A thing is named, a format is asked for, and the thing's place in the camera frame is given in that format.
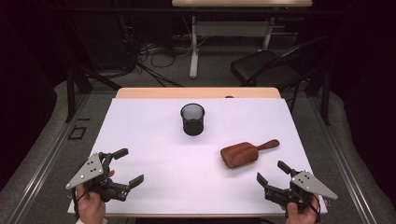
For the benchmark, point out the white table sheet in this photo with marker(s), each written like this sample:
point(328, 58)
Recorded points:
point(186, 174)

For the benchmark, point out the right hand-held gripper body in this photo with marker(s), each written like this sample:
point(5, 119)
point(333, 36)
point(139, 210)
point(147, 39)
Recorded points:
point(309, 185)

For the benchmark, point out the person's right hand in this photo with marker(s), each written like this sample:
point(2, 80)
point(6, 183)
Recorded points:
point(300, 217)

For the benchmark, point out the desk with white legs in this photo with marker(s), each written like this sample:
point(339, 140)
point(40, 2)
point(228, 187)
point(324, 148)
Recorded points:
point(230, 28)

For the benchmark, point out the person's left hand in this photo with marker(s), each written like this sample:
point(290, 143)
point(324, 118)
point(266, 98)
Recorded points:
point(91, 208)

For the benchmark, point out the black mesh pen cup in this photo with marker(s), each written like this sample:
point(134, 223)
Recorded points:
point(192, 123)

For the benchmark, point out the black metal stand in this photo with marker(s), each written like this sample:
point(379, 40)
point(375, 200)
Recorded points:
point(71, 93)
point(325, 99)

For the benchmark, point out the metal floor rail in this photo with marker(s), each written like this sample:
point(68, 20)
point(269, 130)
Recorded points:
point(46, 161)
point(342, 161)

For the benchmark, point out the black folding chair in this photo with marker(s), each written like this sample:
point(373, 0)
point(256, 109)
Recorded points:
point(264, 70)

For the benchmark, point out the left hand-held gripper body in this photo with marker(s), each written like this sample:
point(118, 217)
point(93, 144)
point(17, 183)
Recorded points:
point(88, 172)

